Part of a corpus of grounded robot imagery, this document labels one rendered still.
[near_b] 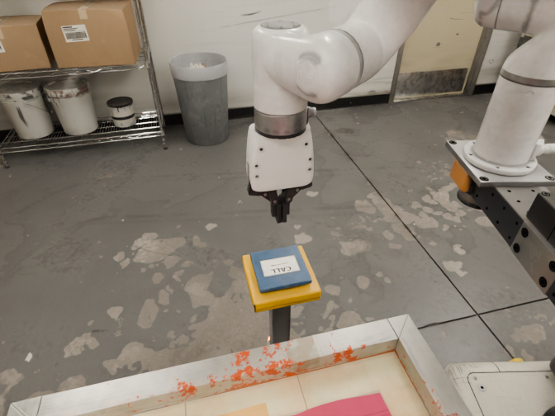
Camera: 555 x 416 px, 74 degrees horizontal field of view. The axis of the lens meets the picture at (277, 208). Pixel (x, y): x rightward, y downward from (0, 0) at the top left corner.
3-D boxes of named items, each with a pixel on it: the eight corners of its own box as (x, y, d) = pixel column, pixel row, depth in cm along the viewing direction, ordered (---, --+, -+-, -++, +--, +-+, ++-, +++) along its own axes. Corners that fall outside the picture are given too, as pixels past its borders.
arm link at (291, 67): (380, 28, 42) (339, 45, 36) (367, 116, 48) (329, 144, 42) (274, 13, 49) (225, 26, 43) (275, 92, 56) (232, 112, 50)
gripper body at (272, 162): (306, 105, 56) (303, 167, 63) (240, 111, 55) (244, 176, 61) (323, 125, 51) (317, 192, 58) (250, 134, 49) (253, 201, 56)
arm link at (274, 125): (307, 92, 55) (306, 111, 57) (249, 98, 54) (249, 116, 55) (324, 112, 50) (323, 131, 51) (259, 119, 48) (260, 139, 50)
